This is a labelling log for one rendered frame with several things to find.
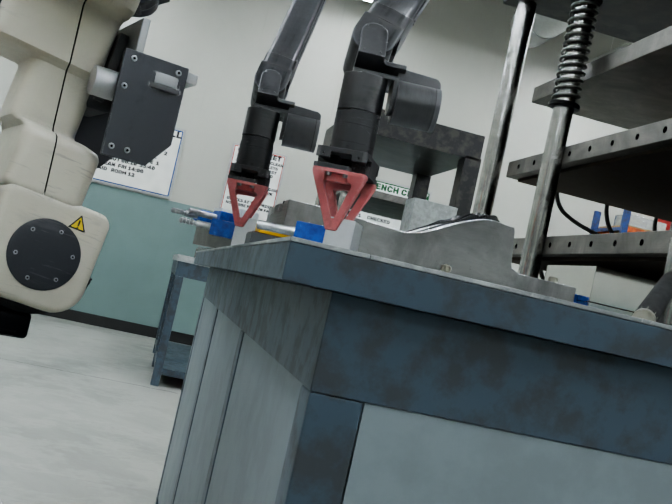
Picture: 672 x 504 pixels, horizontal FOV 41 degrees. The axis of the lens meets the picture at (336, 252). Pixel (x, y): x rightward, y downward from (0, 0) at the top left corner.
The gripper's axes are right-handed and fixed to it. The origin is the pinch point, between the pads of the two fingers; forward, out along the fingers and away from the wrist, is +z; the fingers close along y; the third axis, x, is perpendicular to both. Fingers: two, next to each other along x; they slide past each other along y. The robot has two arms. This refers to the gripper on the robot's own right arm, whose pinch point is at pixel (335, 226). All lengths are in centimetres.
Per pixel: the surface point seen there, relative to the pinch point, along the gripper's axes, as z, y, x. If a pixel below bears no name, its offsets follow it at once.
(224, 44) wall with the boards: -210, 693, 292
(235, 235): 2.0, 31.4, 23.1
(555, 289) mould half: 0, 41, -30
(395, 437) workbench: 20.1, -30.1, -15.7
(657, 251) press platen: -14, 83, -50
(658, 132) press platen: -41, 92, -47
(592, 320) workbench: 6.3, -26.2, -30.8
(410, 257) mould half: 0.1, 31.1, -6.3
